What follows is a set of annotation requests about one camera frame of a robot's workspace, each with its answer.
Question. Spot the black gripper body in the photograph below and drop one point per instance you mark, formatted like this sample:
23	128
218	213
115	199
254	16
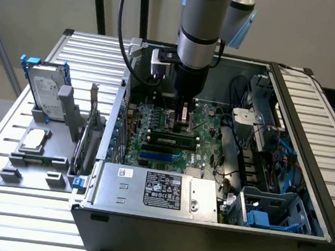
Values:
189	80

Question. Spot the green RAM stick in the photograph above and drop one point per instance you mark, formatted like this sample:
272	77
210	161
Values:
172	140

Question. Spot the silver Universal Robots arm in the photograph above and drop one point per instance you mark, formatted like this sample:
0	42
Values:
198	24

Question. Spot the blue expansion slot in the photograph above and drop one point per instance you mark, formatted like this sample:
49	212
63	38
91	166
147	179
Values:
155	156

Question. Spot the CPU socket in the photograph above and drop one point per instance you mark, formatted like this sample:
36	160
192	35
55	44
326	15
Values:
169	119

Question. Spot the green motherboard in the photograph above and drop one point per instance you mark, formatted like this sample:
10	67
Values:
156	118

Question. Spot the small silver chipset heatsink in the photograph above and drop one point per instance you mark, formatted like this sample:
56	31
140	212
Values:
194	173

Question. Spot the black fan shroud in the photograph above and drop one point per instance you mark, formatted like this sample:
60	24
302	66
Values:
230	155

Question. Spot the silver optical drive cage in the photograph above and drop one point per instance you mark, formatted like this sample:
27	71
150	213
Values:
261	110

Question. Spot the silver power supply unit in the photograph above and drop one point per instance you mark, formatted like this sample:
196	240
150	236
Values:
137	191

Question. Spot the green graphics card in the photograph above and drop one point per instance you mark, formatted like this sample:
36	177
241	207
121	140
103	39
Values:
87	141

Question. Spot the blue case latch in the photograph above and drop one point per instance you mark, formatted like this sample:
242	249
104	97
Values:
79	184

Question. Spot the black open PC case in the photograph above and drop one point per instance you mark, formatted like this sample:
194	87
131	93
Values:
192	240

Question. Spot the grey blue disk bay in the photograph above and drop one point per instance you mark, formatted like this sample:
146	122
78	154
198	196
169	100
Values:
274	213

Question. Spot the hard disk in blue caddy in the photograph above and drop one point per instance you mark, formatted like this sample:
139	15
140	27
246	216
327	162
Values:
46	90

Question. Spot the silver CPU chip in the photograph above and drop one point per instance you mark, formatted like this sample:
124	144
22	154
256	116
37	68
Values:
35	140

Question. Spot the grey parts rack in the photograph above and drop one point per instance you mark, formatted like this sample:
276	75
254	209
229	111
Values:
35	175

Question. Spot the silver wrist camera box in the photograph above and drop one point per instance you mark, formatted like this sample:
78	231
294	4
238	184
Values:
158	62

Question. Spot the black upright post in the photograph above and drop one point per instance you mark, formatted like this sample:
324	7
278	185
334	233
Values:
99	4
144	9

